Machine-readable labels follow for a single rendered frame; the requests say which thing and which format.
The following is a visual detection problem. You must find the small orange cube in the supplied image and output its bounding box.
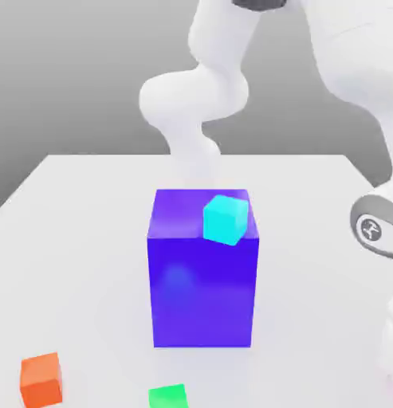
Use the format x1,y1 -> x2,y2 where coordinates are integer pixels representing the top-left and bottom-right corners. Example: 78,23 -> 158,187
19,351 -> 64,408

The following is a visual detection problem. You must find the large blue box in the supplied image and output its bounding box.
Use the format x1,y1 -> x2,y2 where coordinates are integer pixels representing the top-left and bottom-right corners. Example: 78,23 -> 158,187
147,188 -> 260,349

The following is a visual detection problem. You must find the small green cube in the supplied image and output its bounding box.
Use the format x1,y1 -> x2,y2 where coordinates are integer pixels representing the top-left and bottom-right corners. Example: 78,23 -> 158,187
147,382 -> 188,408

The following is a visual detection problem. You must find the small cyan cube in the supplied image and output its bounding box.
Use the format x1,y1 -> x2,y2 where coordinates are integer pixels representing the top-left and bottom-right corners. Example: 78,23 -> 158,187
202,194 -> 250,247

